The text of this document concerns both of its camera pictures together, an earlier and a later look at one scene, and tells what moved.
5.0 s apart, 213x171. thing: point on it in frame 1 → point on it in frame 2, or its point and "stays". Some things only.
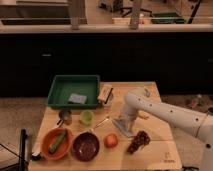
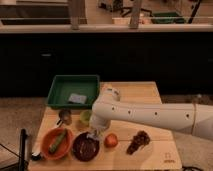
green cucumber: [57, 144] stays
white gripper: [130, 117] → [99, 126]
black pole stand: [22, 158] stays
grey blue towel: [123, 127] → [92, 136]
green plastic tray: [75, 92] stays
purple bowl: [86, 146] stays
